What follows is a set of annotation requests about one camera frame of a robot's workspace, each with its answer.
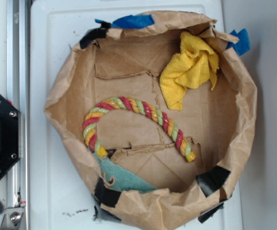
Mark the multicolored twisted rope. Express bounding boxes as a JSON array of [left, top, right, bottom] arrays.
[[82, 96, 197, 163]]

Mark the brown paper bag tray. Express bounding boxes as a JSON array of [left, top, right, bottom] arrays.
[[45, 11, 257, 230]]

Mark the teal cloth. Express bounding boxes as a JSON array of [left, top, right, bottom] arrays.
[[93, 153, 157, 193]]

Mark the yellow cloth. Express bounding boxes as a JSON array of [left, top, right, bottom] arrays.
[[160, 31, 219, 111]]

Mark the black tape bottom left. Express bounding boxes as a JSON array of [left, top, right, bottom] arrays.
[[94, 178, 121, 208]]

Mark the black tape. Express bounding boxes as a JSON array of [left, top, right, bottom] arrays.
[[80, 22, 111, 49], [196, 165, 231, 197], [94, 178, 121, 208]]

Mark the black tape top left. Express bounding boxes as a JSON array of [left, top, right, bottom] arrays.
[[80, 22, 111, 49]]

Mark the blue tape piece top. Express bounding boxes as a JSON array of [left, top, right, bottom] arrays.
[[95, 14, 155, 29]]

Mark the blue tape piece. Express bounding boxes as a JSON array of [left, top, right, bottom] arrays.
[[95, 14, 155, 29], [226, 28, 251, 56]]

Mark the black tape bottom right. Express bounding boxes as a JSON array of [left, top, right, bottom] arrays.
[[196, 165, 231, 197]]

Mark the white plastic board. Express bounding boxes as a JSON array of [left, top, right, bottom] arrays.
[[29, 0, 244, 230]]

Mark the blue tape piece right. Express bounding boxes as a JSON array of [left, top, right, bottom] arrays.
[[226, 28, 251, 56]]

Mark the aluminium rail frame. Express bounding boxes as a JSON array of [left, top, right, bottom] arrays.
[[0, 0, 32, 230]]

